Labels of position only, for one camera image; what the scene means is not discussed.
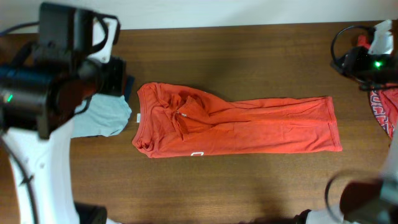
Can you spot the red lettered t-shirt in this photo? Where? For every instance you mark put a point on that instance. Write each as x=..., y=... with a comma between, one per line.
x=383, y=102

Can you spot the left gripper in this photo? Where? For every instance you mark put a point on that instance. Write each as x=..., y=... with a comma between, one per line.
x=119, y=71

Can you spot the folded grey t-shirt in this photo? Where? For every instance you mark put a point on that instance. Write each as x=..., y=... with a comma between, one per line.
x=105, y=116

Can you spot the folded navy garment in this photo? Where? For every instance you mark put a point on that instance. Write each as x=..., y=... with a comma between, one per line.
x=128, y=87

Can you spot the orange printed t-shirt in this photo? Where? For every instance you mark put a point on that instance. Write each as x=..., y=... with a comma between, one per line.
x=182, y=121

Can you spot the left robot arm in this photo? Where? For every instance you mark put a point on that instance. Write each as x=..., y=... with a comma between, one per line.
x=49, y=81

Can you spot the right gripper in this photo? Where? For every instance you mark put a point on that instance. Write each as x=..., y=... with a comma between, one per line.
x=352, y=65

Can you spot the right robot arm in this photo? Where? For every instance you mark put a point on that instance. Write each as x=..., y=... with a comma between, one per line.
x=373, y=197

